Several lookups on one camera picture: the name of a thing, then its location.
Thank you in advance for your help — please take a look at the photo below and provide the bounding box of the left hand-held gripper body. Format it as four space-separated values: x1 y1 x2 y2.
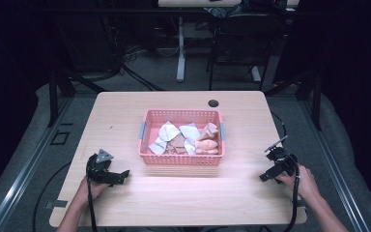
86 148 124 187

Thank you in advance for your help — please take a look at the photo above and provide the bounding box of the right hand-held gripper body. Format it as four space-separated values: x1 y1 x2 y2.
264 135 300 177

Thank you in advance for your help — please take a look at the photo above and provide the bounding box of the person's left hand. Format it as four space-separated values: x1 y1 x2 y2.
76 175 111 205

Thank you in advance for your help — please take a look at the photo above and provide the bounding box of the person's right hand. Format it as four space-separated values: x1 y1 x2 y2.
274 164 321 203

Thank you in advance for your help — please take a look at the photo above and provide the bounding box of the pale blue white cloth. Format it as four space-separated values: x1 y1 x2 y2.
148 135 169 156

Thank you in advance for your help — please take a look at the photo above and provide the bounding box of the black tape square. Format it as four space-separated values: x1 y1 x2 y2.
49 130 71 146

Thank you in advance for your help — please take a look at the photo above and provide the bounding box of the grey tape strip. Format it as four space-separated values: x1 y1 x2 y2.
43 199 69 210

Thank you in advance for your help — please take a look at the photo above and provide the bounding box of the pink plastic basket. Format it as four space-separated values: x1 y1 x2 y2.
137 108 226 167

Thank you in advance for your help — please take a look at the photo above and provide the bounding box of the brown cloth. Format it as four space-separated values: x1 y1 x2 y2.
165 132 188 156

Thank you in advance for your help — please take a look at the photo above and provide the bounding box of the round white cloth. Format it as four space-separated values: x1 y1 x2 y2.
157 120 182 143

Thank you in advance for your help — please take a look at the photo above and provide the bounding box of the flat peach cloth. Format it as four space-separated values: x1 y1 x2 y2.
195 147 220 156

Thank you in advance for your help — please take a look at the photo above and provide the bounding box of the small narrow white cloth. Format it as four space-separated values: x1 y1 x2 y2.
184 137 197 156

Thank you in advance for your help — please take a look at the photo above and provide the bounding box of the rolled peach cloth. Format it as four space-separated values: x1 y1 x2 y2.
194 138 219 151

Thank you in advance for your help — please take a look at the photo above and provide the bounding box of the black metal stand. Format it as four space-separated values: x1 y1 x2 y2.
45 62 108 129
264 62 324 131

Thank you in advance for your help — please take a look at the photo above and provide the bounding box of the crumpled peach cloth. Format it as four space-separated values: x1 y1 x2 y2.
197 122 220 142

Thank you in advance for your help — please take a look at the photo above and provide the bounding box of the white cloth with blue edge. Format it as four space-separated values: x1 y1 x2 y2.
178 122 202 142

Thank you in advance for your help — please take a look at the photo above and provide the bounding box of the short white desk foot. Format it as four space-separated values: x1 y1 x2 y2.
250 65 263 83

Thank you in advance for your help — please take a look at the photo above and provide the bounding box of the black chair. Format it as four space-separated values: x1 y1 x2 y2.
207 12 283 92

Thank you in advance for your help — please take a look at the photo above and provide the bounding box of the white desk leg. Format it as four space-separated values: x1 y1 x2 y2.
176 15 186 83

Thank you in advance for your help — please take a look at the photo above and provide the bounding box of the white desk top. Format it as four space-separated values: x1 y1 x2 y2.
157 0 243 9

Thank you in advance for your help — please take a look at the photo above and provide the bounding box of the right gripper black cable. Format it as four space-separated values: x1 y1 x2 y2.
282 163 301 232

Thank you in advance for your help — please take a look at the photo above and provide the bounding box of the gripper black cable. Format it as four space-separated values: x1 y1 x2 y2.
282 163 301 232
85 165 99 232

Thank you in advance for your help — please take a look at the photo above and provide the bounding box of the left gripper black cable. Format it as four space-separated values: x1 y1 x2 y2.
85 165 99 232

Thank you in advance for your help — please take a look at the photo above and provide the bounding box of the thin black cable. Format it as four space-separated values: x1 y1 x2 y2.
270 110 288 138

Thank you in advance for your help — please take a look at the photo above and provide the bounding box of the aluminium floor rail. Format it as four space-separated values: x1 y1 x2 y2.
0 96 75 232
299 96 371 232

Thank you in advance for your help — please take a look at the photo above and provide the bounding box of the black floor cable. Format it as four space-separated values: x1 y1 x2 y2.
32 160 72 232

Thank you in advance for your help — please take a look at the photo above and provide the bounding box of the bundle of floor cables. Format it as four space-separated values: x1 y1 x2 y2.
109 18 167 93

